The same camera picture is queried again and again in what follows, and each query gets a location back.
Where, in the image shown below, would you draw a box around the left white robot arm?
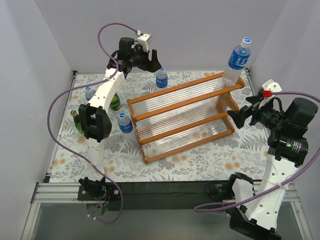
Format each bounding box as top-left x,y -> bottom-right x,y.
78,34 -> 162,201

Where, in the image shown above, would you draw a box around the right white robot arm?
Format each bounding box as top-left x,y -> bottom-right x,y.
226,95 -> 318,240

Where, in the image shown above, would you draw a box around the orange three-tier glass shelf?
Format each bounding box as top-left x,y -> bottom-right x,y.
127,73 -> 245,164

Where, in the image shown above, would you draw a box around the green glass bottle upright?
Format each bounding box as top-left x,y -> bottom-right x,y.
109,93 -> 121,111

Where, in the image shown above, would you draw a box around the green glass bottle left edge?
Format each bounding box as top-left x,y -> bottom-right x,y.
70,110 -> 84,135

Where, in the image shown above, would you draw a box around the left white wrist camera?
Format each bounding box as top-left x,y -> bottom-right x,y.
137,33 -> 152,52

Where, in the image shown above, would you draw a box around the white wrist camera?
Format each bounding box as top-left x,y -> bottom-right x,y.
137,33 -> 152,52
257,79 -> 282,109

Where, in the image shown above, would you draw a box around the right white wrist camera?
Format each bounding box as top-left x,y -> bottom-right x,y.
257,79 -> 282,109

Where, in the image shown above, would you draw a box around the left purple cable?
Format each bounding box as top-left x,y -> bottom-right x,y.
47,23 -> 141,223

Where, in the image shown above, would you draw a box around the purple cable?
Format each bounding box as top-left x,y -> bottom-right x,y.
47,23 -> 141,223
193,91 -> 320,213

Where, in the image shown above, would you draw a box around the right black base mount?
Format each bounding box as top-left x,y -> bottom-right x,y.
204,183 -> 235,202

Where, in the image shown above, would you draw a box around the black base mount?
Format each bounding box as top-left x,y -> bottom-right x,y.
77,183 -> 122,201
204,183 -> 235,202

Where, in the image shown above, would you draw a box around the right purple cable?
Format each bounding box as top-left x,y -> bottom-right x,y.
193,91 -> 320,213

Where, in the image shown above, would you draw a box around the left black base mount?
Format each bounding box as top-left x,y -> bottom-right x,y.
77,183 -> 122,201

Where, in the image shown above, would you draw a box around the aluminium front frame rail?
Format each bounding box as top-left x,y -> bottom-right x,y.
21,181 -> 310,240

